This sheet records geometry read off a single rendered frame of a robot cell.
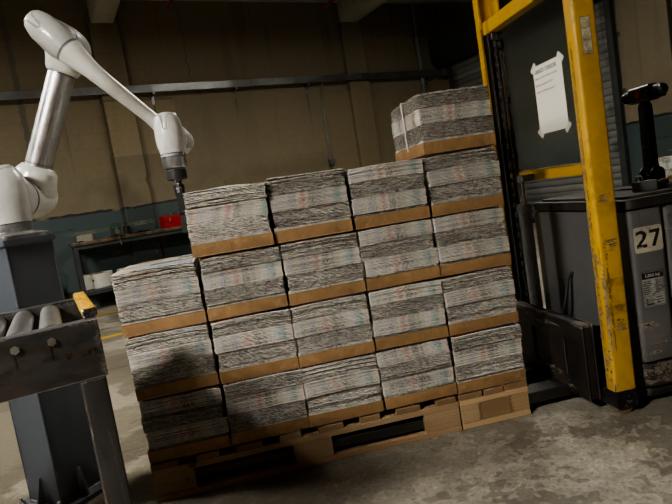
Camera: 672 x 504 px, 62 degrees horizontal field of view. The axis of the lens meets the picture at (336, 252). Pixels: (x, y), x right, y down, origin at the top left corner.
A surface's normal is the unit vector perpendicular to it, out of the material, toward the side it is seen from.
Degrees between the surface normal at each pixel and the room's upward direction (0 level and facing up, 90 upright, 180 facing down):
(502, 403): 90
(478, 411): 90
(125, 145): 90
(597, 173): 90
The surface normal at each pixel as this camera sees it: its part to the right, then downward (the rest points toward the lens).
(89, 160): 0.46, 0.02
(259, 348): 0.18, 0.07
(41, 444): -0.45, 0.16
